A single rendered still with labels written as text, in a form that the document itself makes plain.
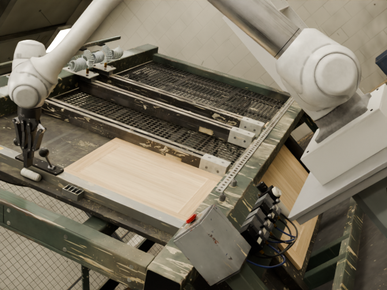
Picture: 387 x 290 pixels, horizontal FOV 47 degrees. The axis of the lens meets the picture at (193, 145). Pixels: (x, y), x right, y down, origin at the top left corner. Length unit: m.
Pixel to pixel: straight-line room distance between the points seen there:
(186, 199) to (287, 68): 0.79
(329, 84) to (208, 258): 0.56
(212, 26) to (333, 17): 1.86
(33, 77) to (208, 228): 0.64
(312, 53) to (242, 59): 6.18
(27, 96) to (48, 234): 0.49
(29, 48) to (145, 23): 6.54
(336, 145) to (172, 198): 0.71
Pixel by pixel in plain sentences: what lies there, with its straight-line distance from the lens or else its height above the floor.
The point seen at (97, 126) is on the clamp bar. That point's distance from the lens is 2.23.
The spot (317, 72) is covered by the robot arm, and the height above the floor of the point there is 1.04.
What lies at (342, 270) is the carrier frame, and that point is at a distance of 2.33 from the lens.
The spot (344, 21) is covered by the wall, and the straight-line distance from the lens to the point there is 6.91.
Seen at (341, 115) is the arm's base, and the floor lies 0.88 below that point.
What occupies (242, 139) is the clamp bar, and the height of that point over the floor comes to 0.95.
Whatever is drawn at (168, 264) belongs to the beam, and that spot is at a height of 0.87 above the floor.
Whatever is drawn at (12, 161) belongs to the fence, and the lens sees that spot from 1.92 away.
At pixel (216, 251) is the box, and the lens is 1.26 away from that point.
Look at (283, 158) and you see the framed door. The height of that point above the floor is 0.64.
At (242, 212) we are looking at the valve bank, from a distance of 1.79.
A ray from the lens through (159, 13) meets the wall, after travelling 7.82.
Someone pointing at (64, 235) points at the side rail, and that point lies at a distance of 1.53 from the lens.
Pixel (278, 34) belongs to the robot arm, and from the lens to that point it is 1.22.
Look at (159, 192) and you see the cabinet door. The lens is 1.81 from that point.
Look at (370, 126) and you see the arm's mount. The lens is 1.34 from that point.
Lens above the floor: 1.11
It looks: level
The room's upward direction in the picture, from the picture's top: 40 degrees counter-clockwise
